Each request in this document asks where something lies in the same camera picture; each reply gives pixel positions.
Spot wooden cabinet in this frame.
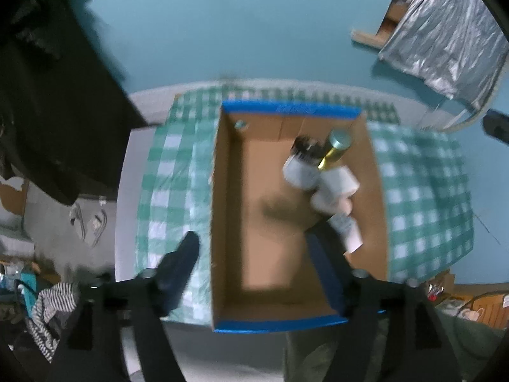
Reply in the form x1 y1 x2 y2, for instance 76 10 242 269
453 292 509 329

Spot white round container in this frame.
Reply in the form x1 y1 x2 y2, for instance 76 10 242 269
318 166 360 203

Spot wooden frame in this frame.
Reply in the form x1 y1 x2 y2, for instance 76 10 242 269
351 6 402 50

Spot blue-sided cardboard box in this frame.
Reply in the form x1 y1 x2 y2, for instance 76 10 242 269
209 100 388 334

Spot black cloth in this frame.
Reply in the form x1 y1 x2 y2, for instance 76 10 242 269
0 0 156 205

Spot striped cloth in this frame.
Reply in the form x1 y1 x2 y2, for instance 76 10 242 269
26 282 78 363

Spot green checkered tablecloth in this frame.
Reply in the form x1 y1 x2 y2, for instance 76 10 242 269
135 88 476 325

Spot dark small bottle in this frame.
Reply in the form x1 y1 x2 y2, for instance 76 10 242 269
291 134 329 162

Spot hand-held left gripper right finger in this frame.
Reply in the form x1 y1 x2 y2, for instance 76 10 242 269
304 222 464 382

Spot gold pink tube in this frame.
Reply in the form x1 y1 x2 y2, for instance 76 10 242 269
317 147 348 173

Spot dark green pants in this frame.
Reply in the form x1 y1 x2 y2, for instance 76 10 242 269
284 314 509 382

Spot white squeeze tube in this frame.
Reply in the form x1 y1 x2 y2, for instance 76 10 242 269
328 212 364 254

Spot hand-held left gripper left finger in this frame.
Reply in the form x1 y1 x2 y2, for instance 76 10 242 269
48 231 201 382

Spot white hexagonal box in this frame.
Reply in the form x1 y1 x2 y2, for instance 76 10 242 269
282 154 322 190

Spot silver foil bag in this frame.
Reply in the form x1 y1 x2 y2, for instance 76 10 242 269
378 0 509 110

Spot teal box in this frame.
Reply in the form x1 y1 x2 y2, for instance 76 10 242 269
16 272 38 299

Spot white earbud case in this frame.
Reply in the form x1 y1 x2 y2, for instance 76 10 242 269
310 191 354 217

